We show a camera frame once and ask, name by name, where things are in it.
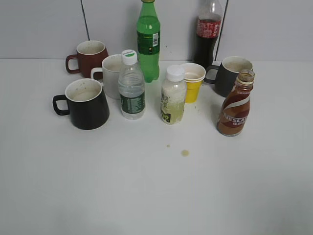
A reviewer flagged black mug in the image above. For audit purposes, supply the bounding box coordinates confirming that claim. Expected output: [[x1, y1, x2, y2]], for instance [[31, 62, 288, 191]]
[[52, 78, 110, 130]]

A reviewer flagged brown Nescafe coffee bottle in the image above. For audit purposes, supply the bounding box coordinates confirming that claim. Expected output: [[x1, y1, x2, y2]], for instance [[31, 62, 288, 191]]
[[217, 70, 255, 137]]

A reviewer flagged yellow paper cup stack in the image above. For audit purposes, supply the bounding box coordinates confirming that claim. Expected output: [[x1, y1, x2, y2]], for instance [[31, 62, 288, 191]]
[[181, 63, 206, 103]]

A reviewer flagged white cap juice bottle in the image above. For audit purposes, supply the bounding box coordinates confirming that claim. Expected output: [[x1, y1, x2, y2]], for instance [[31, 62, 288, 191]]
[[160, 65, 187, 125]]

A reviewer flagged clear water bottle green label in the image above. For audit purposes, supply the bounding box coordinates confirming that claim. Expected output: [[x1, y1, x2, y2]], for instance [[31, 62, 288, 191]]
[[118, 49, 145, 120]]

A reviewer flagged white ceramic mug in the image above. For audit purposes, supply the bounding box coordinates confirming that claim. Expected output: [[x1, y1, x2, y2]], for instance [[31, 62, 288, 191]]
[[90, 54, 122, 100]]

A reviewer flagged dark grey mug right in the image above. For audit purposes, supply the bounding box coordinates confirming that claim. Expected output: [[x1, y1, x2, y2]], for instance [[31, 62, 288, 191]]
[[204, 56, 253, 97]]

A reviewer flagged dark red mug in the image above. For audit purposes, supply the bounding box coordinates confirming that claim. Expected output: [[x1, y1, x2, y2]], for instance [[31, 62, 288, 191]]
[[65, 40, 108, 78]]

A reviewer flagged green soda bottle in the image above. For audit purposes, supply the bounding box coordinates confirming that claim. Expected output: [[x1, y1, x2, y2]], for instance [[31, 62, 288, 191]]
[[136, 0, 160, 83]]

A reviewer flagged cola bottle red label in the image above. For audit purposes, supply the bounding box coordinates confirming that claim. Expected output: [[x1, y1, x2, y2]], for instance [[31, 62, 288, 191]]
[[194, 0, 223, 68]]

